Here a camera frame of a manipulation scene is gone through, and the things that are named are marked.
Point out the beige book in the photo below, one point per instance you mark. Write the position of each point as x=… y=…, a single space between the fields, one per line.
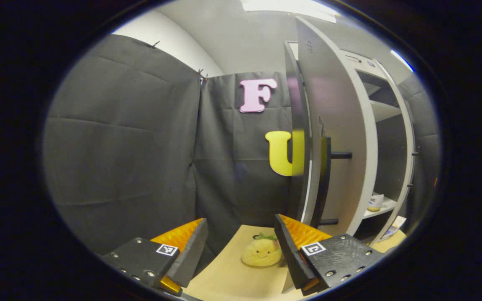
x=396 y=225

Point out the large ceiling light panel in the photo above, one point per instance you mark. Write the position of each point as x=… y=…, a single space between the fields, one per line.
x=287 y=6

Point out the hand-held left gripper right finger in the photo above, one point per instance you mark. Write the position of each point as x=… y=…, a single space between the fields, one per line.
x=291 y=255

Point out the white cabinet shelf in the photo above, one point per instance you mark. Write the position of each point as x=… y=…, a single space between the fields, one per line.
x=385 y=110
x=385 y=207

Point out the black backdrop cloth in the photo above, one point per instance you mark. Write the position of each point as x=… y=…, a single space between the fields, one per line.
x=119 y=146
x=427 y=159

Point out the white shoe yellow sole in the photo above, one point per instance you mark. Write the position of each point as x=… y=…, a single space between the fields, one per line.
x=375 y=202

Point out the white cabinet door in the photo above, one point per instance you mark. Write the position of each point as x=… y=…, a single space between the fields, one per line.
x=345 y=104
x=409 y=138

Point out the yellow plush toy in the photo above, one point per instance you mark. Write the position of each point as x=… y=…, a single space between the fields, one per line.
x=262 y=253

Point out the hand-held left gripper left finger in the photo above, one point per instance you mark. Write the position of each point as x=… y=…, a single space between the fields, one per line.
x=191 y=255

